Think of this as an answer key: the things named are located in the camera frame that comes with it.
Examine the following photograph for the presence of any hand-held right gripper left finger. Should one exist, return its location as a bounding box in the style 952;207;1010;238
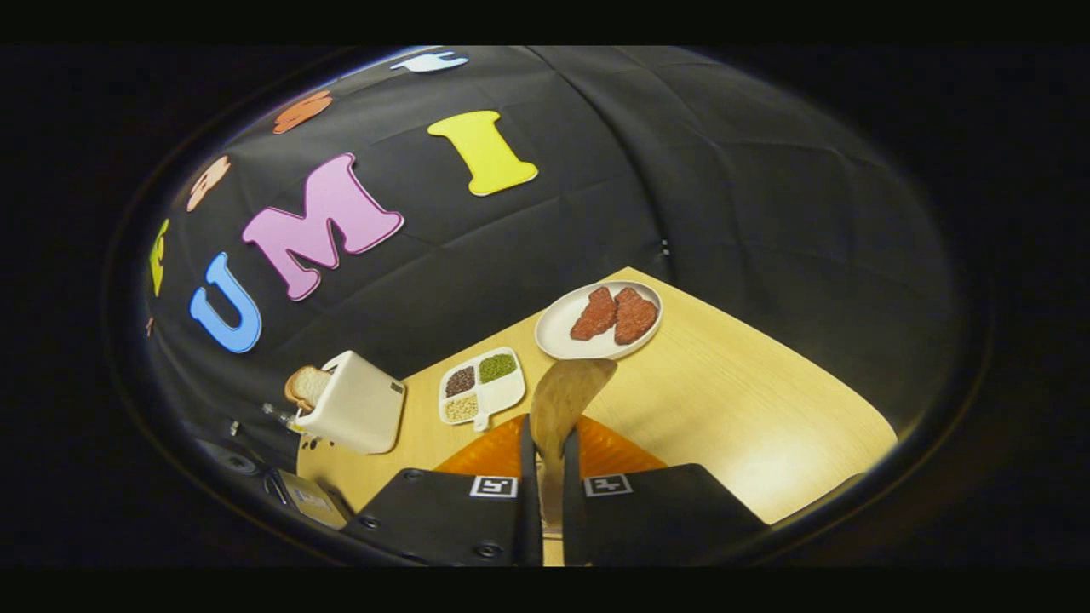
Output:
341;415;543;567

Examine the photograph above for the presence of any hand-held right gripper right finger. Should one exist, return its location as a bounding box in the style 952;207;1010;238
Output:
562;415;767;567

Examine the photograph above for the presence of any wooden spoon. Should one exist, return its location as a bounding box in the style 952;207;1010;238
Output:
528;358;618;533

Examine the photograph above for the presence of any white toaster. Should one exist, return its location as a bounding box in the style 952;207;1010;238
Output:
294;351;407;455

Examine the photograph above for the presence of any white divided grain dish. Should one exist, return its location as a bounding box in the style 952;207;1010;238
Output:
439;347;526;432

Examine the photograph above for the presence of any toasted bread slice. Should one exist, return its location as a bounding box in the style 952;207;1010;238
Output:
284;366;331;412

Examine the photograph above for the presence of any red meat piece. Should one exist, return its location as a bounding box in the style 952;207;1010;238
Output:
614;288;659;346
570;287;617;341

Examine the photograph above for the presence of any round white plate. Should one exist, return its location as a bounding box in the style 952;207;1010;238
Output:
535;281;663;361

